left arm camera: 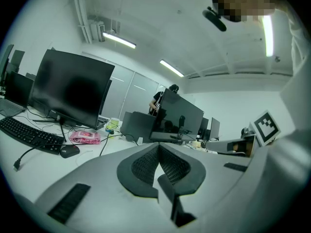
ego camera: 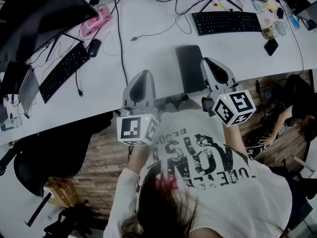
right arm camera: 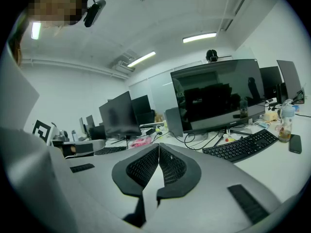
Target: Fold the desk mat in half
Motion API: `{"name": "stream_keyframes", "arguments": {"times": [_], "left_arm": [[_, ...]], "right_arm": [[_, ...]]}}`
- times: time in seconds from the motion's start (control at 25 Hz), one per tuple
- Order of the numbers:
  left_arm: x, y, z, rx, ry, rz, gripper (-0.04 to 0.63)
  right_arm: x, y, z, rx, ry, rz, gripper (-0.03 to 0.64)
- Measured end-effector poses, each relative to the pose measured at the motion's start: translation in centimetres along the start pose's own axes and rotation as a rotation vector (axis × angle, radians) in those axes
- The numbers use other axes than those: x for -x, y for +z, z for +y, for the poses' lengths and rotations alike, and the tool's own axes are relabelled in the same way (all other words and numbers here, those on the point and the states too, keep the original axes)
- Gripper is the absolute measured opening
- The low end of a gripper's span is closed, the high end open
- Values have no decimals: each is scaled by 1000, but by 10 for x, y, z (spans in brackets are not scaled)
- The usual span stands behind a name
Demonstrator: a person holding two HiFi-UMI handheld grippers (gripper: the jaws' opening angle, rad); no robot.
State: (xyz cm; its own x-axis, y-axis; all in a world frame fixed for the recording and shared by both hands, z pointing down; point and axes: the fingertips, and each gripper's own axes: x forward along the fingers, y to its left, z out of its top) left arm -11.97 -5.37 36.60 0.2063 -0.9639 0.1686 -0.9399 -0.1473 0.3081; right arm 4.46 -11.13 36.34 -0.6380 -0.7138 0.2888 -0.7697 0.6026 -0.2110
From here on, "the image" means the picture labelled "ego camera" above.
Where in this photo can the black smartphone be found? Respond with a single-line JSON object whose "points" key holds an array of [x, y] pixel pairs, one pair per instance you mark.
{"points": [[271, 46]]}

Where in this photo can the black computer mouse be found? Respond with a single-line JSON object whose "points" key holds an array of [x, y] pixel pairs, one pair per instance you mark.
{"points": [[94, 48]]}

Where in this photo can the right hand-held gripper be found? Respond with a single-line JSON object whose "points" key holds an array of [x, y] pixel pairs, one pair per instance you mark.
{"points": [[235, 108]]}

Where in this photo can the person's left shoe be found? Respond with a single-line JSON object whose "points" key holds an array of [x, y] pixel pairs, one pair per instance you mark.
{"points": [[171, 104]]}

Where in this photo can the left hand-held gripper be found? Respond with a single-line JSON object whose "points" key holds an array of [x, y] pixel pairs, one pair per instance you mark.
{"points": [[130, 130]]}

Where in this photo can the pink wet wipes packet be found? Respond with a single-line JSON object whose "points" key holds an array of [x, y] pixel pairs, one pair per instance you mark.
{"points": [[96, 23]]}

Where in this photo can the white printed t-shirt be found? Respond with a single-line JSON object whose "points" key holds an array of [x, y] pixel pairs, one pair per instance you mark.
{"points": [[235, 195]]}

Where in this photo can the clear plastic jar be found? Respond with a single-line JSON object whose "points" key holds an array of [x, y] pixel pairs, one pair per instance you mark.
{"points": [[276, 29]]}

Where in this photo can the black keyboard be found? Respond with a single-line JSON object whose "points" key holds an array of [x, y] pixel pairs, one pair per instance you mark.
{"points": [[63, 73], [226, 23]]}

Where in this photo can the person's left forearm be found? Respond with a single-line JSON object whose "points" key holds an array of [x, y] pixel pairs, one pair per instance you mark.
{"points": [[140, 157]]}

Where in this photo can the black mouse pad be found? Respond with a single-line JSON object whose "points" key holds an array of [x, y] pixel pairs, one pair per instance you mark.
{"points": [[192, 68]]}

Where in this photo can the person's right shoe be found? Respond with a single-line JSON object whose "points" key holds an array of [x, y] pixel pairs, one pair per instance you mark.
{"points": [[184, 98]]}

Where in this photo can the grey laptop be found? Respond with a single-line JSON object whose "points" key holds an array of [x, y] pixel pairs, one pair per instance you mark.
{"points": [[28, 90]]}

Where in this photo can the curved black monitor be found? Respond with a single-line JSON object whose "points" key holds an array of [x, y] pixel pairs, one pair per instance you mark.
{"points": [[42, 16]]}

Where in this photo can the person's right forearm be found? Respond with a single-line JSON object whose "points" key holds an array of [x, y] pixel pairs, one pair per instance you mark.
{"points": [[234, 140]]}

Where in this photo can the black backpack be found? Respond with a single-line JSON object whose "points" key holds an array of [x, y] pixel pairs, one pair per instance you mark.
{"points": [[69, 219]]}

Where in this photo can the clear plastic bag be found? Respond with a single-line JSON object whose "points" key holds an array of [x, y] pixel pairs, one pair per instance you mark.
{"points": [[11, 124]]}

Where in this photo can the black tube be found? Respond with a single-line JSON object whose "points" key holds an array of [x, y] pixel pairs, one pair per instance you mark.
{"points": [[38, 209]]}

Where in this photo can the person's shoe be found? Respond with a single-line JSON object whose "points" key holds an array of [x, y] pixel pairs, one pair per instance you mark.
{"points": [[184, 98], [171, 104]]}

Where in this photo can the cardboard box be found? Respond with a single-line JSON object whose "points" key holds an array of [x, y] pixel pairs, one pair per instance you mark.
{"points": [[62, 192]]}

